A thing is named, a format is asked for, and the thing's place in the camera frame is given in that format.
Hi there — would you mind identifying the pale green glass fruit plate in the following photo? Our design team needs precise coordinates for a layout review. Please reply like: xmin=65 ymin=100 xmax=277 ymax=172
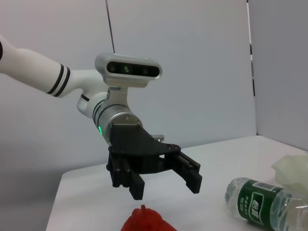
xmin=271 ymin=153 xmax=308 ymax=191

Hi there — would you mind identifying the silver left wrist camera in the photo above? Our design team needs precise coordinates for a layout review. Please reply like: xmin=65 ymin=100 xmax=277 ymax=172
xmin=94 ymin=52 xmax=163 ymax=106

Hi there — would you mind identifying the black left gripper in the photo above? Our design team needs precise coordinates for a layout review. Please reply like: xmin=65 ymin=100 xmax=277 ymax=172
xmin=106 ymin=124 xmax=203 ymax=201

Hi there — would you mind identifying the clear green-label water bottle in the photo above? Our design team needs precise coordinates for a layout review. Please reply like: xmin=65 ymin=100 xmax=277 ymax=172
xmin=224 ymin=177 xmax=308 ymax=231

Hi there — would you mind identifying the thin black wall cable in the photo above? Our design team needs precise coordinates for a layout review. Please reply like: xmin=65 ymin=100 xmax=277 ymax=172
xmin=105 ymin=0 xmax=116 ymax=54

